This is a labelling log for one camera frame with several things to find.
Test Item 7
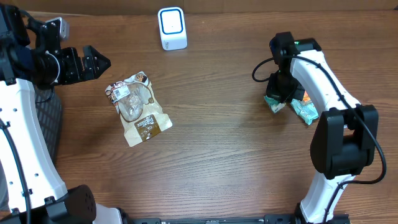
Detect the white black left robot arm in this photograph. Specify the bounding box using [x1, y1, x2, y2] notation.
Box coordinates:
[1, 4, 129, 223]

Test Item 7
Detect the teal box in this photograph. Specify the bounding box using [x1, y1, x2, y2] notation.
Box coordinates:
[264, 96, 286, 113]

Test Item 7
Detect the brown white snack pouch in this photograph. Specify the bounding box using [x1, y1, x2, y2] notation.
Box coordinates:
[104, 71, 173, 147]

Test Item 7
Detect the orange small box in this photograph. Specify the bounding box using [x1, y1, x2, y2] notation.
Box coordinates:
[302, 91, 312, 104]

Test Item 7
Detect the grey plastic mesh basket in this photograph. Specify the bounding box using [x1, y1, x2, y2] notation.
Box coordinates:
[34, 85, 63, 164]

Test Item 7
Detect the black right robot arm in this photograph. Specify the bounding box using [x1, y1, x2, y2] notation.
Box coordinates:
[266, 32, 380, 223]

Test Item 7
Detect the white barcode scanner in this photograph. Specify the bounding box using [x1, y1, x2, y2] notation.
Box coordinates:
[157, 7, 188, 51]

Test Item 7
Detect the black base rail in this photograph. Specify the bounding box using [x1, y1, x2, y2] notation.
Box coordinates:
[130, 215, 297, 224]

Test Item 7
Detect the brown cardboard backdrop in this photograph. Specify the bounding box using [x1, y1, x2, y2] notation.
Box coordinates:
[1, 0, 397, 16]

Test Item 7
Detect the teal white packet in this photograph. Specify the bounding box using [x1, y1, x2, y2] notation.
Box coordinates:
[290, 99, 319, 125]

